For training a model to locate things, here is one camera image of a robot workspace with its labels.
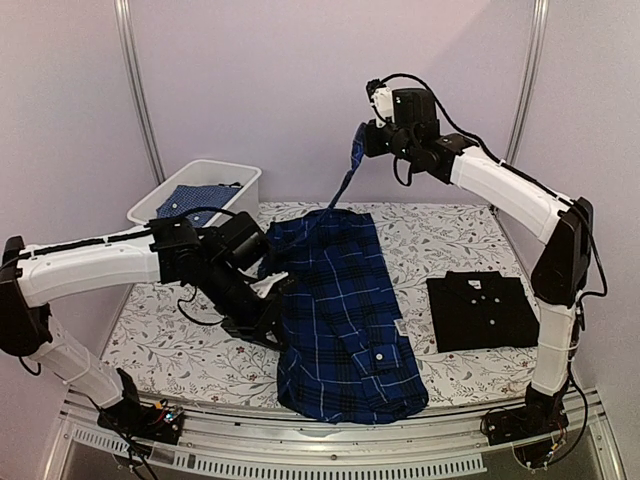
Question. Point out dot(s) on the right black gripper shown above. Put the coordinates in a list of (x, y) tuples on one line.
[(371, 145)]

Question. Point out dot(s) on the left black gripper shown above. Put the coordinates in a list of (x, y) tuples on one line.
[(256, 329)]

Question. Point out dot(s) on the blue plaid long sleeve shirt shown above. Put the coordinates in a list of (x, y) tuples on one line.
[(346, 360)]

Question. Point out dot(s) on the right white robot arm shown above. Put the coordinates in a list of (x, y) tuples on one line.
[(406, 125)]

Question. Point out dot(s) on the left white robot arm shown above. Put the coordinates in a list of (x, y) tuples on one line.
[(213, 260)]

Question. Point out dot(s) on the blue checked shirt in bin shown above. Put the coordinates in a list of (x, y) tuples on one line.
[(198, 203)]

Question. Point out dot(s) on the white plastic bin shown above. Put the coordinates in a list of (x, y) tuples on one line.
[(199, 173)]

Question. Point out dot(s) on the folded black shirt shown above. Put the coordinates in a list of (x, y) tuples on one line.
[(480, 310)]

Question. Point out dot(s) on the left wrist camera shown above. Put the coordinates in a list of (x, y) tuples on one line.
[(262, 288)]

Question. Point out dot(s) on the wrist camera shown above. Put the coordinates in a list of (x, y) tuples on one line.
[(262, 288), (381, 100)]

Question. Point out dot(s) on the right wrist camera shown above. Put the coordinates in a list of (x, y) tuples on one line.
[(381, 100)]

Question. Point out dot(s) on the front aluminium rail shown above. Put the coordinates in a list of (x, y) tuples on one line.
[(233, 442)]

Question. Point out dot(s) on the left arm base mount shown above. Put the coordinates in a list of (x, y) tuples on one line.
[(160, 422)]

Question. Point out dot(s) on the right aluminium frame post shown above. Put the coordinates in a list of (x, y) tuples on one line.
[(531, 67)]

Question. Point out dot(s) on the aluminium frame post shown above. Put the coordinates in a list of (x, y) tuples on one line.
[(124, 22), (531, 67)]

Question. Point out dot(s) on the left aluminium frame post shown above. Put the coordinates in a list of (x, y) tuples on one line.
[(124, 22)]

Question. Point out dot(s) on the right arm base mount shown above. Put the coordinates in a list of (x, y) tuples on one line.
[(535, 437)]

